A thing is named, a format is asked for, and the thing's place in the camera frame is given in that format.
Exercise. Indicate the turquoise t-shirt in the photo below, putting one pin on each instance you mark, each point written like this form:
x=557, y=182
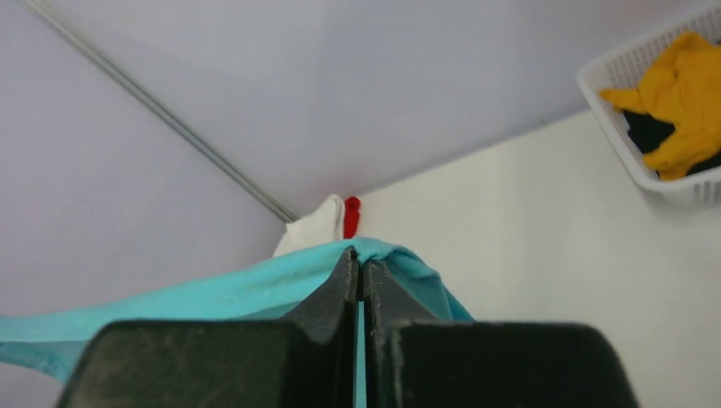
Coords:
x=52, y=343

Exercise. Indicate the white folded t-shirt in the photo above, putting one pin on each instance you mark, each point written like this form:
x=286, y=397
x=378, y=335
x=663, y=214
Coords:
x=324, y=225

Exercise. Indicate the white plastic basket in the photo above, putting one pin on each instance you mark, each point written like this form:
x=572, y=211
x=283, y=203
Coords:
x=623, y=67

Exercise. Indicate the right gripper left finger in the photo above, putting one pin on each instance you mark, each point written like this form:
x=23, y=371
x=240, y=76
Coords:
x=306, y=358

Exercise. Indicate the yellow t-shirt in basket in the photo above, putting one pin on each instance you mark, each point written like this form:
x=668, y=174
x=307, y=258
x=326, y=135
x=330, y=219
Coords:
x=681, y=87

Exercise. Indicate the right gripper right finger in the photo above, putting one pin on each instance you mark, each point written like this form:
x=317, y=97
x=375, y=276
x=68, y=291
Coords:
x=415, y=359

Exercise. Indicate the black t-shirt in basket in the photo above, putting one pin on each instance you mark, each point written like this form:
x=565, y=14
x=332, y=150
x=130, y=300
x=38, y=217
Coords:
x=648, y=133

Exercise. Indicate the red folded t-shirt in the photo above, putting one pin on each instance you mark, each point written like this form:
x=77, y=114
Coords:
x=352, y=215

